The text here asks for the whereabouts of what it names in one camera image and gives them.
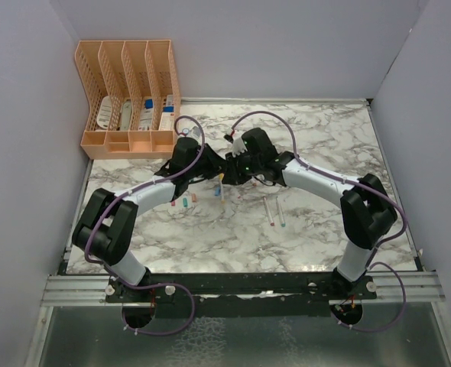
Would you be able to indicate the blue white box in organizer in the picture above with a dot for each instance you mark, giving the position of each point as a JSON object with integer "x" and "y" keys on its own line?
{"x": 146, "y": 115}

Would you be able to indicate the yellow cap marker pen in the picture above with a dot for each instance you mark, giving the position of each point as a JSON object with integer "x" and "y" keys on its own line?
{"x": 221, "y": 187}

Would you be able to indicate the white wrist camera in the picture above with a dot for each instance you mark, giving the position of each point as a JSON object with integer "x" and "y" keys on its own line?
{"x": 195, "y": 133}
{"x": 238, "y": 145}

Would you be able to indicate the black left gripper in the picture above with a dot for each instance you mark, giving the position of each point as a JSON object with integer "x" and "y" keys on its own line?
{"x": 217, "y": 163}

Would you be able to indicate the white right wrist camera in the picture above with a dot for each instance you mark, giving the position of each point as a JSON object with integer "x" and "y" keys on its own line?
{"x": 238, "y": 145}

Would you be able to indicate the red white box in organizer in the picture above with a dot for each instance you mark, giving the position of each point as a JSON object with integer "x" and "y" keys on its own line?
{"x": 167, "y": 114}

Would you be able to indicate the pink cap marker pen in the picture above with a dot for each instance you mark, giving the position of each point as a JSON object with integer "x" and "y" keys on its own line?
{"x": 268, "y": 211}

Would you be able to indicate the white device in organizer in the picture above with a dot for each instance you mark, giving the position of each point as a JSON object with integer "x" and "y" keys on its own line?
{"x": 125, "y": 116}

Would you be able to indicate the black metal base rail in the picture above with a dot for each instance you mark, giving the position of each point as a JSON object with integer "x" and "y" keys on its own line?
{"x": 178, "y": 296}

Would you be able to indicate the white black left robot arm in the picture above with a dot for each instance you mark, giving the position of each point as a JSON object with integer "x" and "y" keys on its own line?
{"x": 105, "y": 227}

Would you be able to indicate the teal cap marker pen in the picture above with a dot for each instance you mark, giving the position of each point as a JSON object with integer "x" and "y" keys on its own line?
{"x": 280, "y": 212}

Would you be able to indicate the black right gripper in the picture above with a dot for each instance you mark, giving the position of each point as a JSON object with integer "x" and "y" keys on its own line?
{"x": 231, "y": 176}

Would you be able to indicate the white paper card in organizer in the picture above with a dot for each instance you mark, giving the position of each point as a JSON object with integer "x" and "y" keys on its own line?
{"x": 104, "y": 114}

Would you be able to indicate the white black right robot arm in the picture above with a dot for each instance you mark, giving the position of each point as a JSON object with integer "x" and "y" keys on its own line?
{"x": 367, "y": 216}

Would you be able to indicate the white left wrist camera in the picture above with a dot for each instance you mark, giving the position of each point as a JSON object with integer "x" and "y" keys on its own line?
{"x": 195, "y": 133}

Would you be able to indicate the peach plastic file organizer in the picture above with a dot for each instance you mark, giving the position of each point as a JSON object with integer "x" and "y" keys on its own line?
{"x": 133, "y": 93}

